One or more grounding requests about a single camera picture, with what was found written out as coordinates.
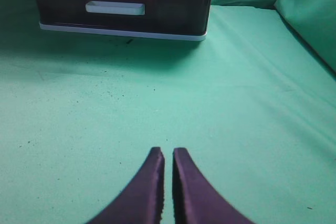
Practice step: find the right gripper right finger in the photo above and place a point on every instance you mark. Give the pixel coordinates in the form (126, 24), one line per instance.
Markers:
(195, 199)

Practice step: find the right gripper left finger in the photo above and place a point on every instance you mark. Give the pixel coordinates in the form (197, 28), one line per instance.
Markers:
(142, 200)

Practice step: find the dark translucent bottom drawer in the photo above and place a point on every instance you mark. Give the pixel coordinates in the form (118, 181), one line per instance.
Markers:
(182, 17)

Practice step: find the green cloth backdrop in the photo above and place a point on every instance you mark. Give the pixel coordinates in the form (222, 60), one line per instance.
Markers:
(254, 104)

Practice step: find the white plastic drawer cabinet frame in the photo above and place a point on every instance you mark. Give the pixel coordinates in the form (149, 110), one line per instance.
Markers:
(121, 9)

